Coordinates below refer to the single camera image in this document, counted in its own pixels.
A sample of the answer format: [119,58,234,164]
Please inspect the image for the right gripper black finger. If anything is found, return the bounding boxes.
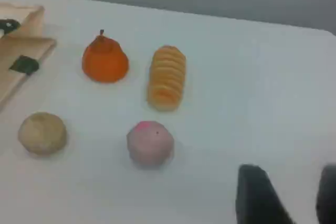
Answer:
[235,164,296,224]
[316,165,336,224]

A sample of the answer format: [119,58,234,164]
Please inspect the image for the pink toy peach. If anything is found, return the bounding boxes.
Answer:
[126,120,175,167]

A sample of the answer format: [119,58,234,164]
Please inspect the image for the white handbag with green handle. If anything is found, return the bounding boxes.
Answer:
[0,3,57,112]

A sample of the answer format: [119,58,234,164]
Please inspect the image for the ridged golden bread loaf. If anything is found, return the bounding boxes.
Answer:
[146,45,187,112]

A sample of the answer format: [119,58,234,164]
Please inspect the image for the orange toy pear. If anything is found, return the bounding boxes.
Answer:
[81,29,130,84]

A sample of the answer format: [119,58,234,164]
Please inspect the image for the tan round toy fruit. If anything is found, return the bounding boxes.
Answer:
[17,111,68,159]

